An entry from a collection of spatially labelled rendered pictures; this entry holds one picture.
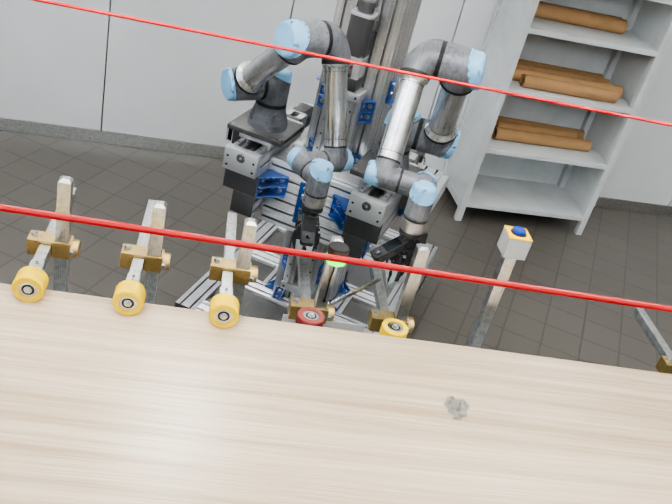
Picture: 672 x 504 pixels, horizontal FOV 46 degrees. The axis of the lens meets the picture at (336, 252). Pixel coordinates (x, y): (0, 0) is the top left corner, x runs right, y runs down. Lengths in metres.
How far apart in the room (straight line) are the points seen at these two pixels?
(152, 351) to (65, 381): 0.23
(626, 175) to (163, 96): 3.22
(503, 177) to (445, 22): 1.19
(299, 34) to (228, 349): 0.99
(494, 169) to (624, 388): 3.18
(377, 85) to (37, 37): 2.42
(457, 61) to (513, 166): 3.11
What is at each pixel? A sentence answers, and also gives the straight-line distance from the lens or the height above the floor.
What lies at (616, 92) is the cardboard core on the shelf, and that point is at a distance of 5.06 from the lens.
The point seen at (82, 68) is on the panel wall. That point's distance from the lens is 4.84.
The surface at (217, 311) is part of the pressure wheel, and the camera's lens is 2.10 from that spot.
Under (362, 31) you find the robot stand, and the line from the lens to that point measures 2.83.
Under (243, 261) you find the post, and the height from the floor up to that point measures 1.00.
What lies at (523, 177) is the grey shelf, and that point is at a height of 0.16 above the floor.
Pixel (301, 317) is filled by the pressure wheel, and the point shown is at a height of 0.91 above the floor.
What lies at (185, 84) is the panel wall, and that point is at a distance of 4.84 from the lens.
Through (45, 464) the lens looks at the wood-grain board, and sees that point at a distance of 1.77.
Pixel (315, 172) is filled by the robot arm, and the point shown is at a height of 1.16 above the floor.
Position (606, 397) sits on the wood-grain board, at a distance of 2.39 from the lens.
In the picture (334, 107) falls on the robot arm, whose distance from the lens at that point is 2.58.
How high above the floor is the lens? 2.22
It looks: 31 degrees down
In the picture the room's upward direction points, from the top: 15 degrees clockwise
